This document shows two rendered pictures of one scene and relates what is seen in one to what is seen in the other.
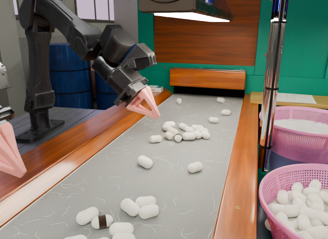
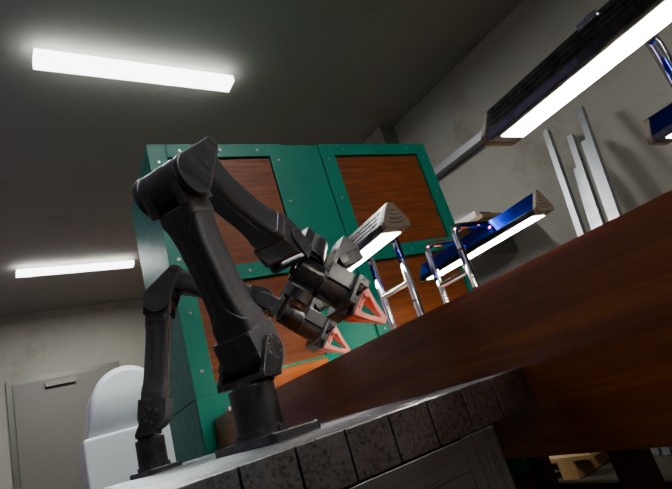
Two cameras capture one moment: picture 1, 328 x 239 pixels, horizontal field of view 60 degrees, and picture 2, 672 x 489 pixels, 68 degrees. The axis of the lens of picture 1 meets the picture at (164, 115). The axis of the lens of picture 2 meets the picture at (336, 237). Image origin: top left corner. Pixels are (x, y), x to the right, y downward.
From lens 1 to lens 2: 106 cm
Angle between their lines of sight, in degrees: 61
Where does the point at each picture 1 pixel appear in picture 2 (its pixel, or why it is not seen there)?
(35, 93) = (164, 398)
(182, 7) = (405, 223)
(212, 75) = (297, 370)
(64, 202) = not seen: hidden behind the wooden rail
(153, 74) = (218, 398)
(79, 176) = not seen: hidden behind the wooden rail
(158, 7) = (394, 225)
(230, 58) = (300, 353)
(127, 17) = not seen: outside the picture
